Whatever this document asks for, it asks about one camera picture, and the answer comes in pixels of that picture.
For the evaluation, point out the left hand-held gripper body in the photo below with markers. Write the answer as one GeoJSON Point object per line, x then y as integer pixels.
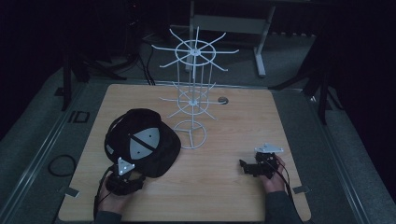
{"type": "Point", "coordinates": [124, 183]}

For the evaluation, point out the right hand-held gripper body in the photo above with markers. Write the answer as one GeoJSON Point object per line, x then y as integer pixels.
{"type": "Point", "coordinates": [264, 163]}

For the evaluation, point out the black baseball cap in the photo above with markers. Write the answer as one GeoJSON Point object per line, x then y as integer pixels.
{"type": "Point", "coordinates": [162, 155]}

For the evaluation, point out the person's left hand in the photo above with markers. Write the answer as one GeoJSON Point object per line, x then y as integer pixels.
{"type": "Point", "coordinates": [112, 200]}

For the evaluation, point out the person's right hand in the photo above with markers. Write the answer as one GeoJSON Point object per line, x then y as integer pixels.
{"type": "Point", "coordinates": [275, 183]}

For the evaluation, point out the black metal stand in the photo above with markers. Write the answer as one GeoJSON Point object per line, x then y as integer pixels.
{"type": "Point", "coordinates": [323, 93]}
{"type": "Point", "coordinates": [66, 81]}

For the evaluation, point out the grey table bracket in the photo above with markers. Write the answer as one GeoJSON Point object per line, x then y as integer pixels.
{"type": "Point", "coordinates": [301, 189]}
{"type": "Point", "coordinates": [71, 191]}

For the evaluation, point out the white metal frame table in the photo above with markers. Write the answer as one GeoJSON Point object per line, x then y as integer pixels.
{"type": "Point", "coordinates": [230, 24]}

